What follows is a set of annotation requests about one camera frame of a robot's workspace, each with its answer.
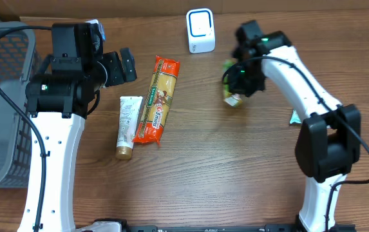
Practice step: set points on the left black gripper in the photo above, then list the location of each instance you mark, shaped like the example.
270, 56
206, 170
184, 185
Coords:
118, 75

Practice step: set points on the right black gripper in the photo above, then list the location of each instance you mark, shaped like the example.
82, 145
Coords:
240, 86

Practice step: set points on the green yellow snack packet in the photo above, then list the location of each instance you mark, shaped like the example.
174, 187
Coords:
232, 99

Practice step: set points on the red spaghetti packet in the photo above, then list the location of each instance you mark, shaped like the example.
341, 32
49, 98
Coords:
158, 101

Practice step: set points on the white Pantene conditioner tube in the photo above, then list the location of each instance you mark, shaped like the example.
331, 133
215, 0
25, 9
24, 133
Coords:
128, 118

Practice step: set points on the mint green wipes packet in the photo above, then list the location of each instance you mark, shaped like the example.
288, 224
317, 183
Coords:
294, 118

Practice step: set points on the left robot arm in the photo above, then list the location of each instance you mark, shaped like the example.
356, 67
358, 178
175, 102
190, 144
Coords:
60, 96

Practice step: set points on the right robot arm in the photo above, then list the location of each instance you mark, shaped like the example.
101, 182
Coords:
327, 144

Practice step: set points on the white barcode scanner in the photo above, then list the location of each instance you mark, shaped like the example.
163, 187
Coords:
200, 30

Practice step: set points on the grey plastic shopping basket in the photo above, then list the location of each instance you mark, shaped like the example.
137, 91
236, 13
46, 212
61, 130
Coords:
19, 61

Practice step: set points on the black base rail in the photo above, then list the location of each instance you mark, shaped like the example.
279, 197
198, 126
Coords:
121, 225

